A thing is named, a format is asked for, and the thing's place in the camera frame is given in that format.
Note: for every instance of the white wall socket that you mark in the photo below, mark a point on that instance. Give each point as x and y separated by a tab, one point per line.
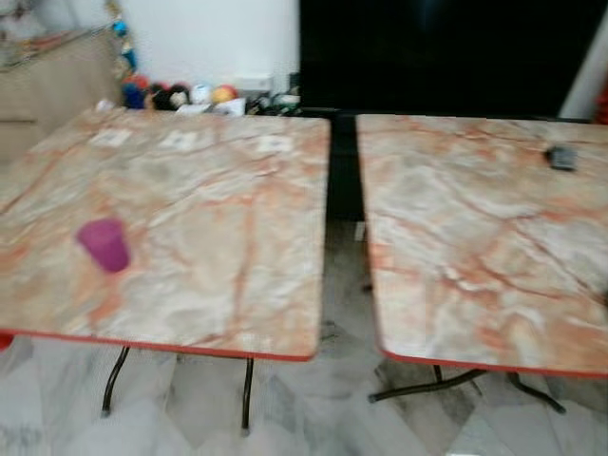
253	83

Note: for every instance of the purple plastic cup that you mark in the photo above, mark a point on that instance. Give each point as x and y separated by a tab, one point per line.
104	245

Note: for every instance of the green and white mug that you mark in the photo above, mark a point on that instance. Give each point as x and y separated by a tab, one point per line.
287	101

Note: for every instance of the orange and yellow round toy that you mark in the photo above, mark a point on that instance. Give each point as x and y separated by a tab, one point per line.
224	94

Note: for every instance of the marble folding table with labels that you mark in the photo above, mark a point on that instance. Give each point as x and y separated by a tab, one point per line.
190	218

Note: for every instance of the light wooden cabinet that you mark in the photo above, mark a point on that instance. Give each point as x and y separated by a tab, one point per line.
47	95

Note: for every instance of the black television screen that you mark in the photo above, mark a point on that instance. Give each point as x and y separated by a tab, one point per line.
446	57

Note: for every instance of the black round toy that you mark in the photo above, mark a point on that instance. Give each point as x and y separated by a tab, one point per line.
171	97

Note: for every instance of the small black device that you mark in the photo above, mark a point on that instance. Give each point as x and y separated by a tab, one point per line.
563	158

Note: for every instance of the blue and gold trophy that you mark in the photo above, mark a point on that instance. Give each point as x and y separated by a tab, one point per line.
122	38

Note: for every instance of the white and blue round toy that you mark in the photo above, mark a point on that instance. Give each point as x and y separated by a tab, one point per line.
200	94

